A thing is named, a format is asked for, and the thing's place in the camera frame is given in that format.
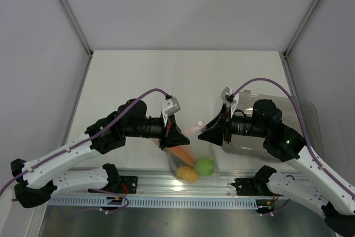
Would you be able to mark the red meat slice toy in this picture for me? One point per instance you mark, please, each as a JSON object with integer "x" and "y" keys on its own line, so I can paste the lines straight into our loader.
{"x": 183, "y": 152}

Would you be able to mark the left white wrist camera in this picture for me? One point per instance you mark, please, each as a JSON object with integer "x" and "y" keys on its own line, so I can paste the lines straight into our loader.
{"x": 169, "y": 106}

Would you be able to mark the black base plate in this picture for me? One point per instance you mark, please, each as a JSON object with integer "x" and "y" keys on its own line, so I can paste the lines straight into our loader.
{"x": 252, "y": 187}
{"x": 128, "y": 185}

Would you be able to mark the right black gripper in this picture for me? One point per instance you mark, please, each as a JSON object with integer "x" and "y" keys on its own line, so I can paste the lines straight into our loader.
{"x": 222, "y": 125}

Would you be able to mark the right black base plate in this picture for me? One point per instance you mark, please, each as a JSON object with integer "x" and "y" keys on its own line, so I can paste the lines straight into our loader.
{"x": 252, "y": 187}

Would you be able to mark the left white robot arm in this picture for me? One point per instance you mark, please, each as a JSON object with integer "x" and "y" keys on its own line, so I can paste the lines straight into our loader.
{"x": 102, "y": 137}

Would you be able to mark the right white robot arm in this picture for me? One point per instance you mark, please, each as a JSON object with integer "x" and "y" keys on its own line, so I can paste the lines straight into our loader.
{"x": 329, "y": 196}

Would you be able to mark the white slotted cable duct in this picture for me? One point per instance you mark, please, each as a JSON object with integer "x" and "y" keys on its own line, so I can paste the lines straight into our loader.
{"x": 154, "y": 202}

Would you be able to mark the right aluminium frame post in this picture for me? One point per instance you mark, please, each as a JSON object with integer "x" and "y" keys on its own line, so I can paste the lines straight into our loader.
{"x": 305, "y": 21}

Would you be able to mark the yellow lemon toy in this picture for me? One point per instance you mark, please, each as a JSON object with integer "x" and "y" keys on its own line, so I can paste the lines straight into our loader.
{"x": 187, "y": 174}

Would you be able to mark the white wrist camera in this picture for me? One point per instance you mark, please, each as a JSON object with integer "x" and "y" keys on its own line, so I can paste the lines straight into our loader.
{"x": 231, "y": 98}
{"x": 169, "y": 106}

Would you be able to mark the aluminium frame post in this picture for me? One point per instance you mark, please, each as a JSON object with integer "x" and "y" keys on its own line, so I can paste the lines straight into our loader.
{"x": 305, "y": 21}
{"x": 71, "y": 18}

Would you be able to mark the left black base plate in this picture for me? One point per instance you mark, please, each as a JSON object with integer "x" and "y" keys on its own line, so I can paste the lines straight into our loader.
{"x": 128, "y": 185}

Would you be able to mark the green round fruit toy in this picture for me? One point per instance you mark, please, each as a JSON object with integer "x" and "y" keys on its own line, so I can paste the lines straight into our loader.
{"x": 205, "y": 166}

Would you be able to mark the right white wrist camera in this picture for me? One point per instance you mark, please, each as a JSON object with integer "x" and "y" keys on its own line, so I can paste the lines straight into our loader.
{"x": 231, "y": 98}

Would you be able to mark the left aluminium frame post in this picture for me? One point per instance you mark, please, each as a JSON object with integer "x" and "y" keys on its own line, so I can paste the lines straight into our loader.
{"x": 71, "y": 18}

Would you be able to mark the clear pink zip bag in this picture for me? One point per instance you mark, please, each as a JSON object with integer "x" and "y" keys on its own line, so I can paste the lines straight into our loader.
{"x": 199, "y": 150}

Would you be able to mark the aluminium mounting rail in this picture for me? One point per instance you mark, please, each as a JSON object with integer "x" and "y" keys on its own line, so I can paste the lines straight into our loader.
{"x": 180, "y": 182}

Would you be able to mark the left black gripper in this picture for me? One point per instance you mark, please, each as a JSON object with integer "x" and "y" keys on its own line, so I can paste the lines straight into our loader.
{"x": 173, "y": 136}

